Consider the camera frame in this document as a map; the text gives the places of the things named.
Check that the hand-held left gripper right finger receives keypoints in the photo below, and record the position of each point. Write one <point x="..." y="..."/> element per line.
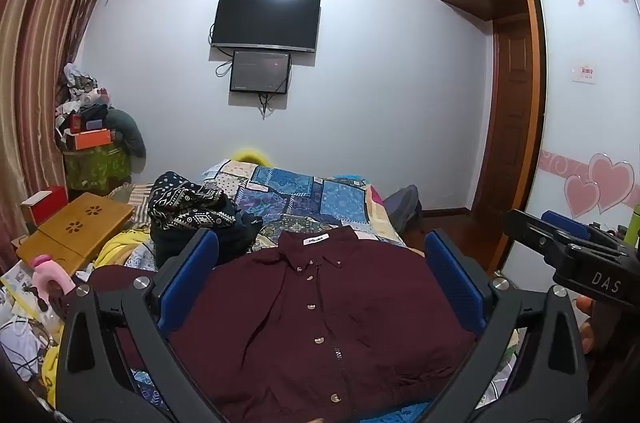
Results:
<point x="452" y="288"/>

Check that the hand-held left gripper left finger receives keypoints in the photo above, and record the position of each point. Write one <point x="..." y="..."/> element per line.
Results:
<point x="187" y="283"/>

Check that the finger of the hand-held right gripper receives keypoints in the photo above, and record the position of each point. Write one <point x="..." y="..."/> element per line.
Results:
<point x="565" y="224"/>
<point x="530" y="233"/>

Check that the maroon button shirt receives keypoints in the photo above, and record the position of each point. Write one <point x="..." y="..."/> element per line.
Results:
<point x="310" y="313"/>

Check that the pile of dark patterned clothes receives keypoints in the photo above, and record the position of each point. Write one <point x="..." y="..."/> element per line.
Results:
<point x="195" y="213"/>

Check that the person's right hand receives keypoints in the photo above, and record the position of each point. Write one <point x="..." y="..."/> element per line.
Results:
<point x="586" y="328"/>

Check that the green bottle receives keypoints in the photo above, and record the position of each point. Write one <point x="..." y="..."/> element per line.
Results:
<point x="632" y="225"/>

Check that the yellow cloth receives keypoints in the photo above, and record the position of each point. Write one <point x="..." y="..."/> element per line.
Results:
<point x="120" y="248"/>

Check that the grey backpack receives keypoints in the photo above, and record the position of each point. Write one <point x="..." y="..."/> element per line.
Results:
<point x="402" y="205"/>

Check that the striped beige cloth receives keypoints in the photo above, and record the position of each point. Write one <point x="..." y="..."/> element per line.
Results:
<point x="132" y="203"/>

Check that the brown wooden door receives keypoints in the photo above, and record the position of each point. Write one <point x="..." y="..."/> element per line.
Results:
<point x="510" y="118"/>

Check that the wooden folding lap table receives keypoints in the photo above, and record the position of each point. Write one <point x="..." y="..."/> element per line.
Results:
<point x="75" y="228"/>

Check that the pink plastic toy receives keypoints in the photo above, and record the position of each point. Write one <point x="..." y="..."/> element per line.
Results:
<point x="50" y="278"/>

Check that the patchwork bedspread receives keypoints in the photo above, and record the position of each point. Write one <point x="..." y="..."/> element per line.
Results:
<point x="300" y="198"/>

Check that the yellow round object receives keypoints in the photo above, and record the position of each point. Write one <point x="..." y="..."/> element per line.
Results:
<point x="250" y="154"/>

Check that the green patterned cloth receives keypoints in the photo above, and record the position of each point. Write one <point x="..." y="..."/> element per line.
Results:
<point x="95" y="170"/>

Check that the red box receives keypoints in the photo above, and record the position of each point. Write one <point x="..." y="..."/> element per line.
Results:
<point x="47" y="203"/>

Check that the dark green cushion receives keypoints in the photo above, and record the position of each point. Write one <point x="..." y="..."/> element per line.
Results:
<point x="127" y="128"/>

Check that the orange box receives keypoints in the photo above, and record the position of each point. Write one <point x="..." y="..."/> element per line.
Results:
<point x="90" y="139"/>

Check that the pile of clutter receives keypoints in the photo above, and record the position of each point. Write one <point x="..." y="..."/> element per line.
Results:
<point x="80" y="98"/>

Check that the striped brown curtain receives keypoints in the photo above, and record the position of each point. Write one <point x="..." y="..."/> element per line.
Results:
<point x="40" y="53"/>

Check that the small black wall monitor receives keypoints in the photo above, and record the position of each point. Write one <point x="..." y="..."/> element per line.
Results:
<point x="260" y="71"/>

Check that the black wall television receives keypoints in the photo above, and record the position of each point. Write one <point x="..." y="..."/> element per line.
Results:
<point x="265" y="20"/>

